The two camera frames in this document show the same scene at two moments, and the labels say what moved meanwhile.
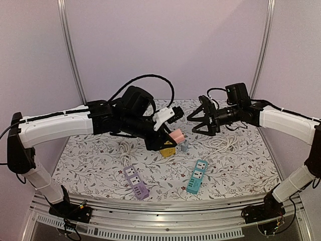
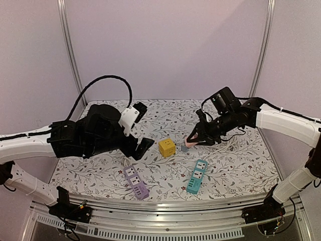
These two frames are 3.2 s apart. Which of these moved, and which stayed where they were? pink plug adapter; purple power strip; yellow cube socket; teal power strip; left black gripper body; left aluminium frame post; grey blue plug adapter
Moved: pink plug adapter; left black gripper body
Stayed: teal power strip; purple power strip; grey blue plug adapter; yellow cube socket; left aluminium frame post
